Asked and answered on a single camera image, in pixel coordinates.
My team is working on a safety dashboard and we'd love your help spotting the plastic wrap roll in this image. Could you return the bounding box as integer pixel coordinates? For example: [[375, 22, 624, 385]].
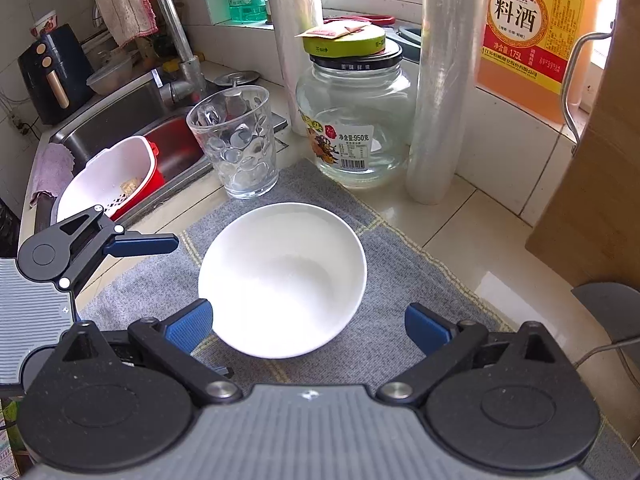
[[268, 0, 323, 136], [406, 0, 487, 205]]

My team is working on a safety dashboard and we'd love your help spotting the large glass jar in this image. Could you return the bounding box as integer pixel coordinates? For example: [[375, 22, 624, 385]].
[[295, 18, 416, 190]]

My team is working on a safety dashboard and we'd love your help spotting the purple cloth at sink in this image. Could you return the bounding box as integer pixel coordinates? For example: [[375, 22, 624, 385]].
[[29, 143, 75, 206]]

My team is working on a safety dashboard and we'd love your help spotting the black air fryer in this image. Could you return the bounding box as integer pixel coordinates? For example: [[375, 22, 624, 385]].
[[17, 24, 94, 126]]

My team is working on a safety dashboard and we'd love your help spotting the orange cooking wine jug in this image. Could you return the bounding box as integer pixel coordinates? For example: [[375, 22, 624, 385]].
[[477, 0, 601, 124]]

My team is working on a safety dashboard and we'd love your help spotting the white colander red basin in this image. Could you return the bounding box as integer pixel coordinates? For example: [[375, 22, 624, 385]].
[[55, 136, 165, 222]]

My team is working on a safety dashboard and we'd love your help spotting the grey checked cloth mat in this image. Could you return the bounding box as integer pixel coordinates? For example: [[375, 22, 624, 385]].
[[79, 158, 640, 480]]

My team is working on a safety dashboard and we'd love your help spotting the steel faucet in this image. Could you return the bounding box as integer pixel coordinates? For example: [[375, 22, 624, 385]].
[[157, 0, 206, 104]]

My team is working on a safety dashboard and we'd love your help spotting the bamboo cutting board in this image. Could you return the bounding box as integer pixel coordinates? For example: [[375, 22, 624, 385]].
[[526, 0, 639, 287]]

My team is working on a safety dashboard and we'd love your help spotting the clear drinking glass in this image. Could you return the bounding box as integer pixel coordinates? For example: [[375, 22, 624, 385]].
[[186, 84, 279, 200]]

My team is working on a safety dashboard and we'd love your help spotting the pink white dish rag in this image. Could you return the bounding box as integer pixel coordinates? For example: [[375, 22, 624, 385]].
[[96, 0, 158, 47]]

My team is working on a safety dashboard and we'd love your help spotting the white bowl front left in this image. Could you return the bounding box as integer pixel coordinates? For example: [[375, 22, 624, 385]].
[[198, 203, 368, 360]]

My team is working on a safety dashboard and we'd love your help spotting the metal wire board rack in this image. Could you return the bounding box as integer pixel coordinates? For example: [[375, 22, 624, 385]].
[[560, 22, 616, 146]]

